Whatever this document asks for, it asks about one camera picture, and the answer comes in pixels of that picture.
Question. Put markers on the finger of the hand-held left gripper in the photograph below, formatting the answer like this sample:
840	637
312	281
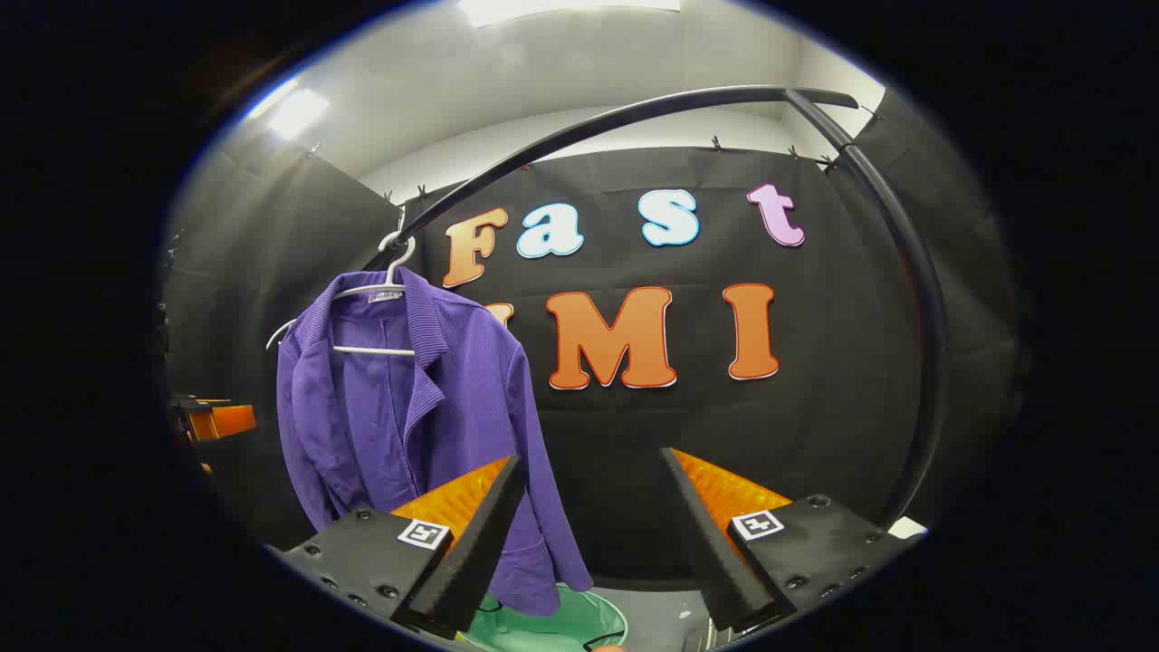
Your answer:
226	422

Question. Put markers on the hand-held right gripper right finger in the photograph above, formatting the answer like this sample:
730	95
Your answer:
715	552

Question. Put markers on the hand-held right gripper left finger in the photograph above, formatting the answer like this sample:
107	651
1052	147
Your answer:
471	552

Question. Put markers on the green laundry hamper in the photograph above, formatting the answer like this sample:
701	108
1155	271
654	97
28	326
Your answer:
543	629

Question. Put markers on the purple ribbed jacket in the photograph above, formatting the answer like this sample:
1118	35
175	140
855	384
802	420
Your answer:
471	398

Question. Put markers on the white clothes hanger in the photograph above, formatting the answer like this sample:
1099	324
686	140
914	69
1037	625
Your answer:
371	349

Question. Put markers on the black clothes rack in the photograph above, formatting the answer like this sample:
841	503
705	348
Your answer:
935	380

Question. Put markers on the black backdrop cloth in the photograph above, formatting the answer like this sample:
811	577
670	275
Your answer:
815	426

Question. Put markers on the small ceiling light panel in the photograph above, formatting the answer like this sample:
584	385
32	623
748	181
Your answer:
297	110

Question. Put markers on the large ceiling light panel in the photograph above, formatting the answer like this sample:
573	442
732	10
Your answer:
561	9

